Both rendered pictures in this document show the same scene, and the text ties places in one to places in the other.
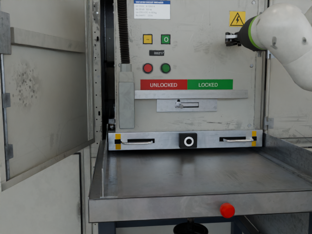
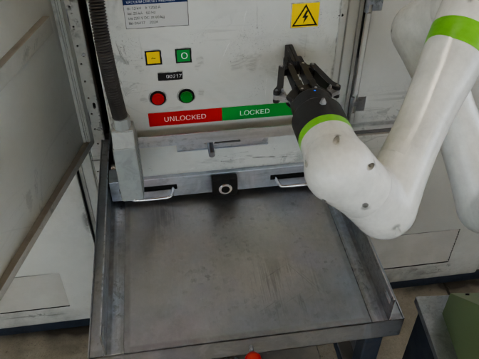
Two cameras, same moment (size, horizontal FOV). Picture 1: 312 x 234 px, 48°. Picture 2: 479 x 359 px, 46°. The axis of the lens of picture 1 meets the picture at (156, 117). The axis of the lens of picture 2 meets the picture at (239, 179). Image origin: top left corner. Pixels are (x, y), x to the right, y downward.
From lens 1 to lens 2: 0.71 m
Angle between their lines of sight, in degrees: 34
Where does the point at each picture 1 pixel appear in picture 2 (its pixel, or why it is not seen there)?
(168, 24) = (187, 33)
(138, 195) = (148, 346)
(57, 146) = (38, 198)
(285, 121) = (384, 100)
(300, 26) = (361, 192)
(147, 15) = (148, 21)
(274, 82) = (373, 48)
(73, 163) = not seen: hidden behind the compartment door
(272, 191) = (311, 330)
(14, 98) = not seen: outside the picture
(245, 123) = not seen: hidden behind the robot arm
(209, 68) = (256, 90)
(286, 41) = (339, 206)
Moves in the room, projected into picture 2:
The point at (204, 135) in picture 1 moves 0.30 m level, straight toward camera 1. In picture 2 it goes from (249, 175) to (234, 273)
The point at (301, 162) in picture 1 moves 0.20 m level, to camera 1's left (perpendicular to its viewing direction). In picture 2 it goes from (366, 254) to (273, 256)
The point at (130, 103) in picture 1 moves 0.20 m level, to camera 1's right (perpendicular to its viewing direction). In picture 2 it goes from (133, 173) to (229, 171)
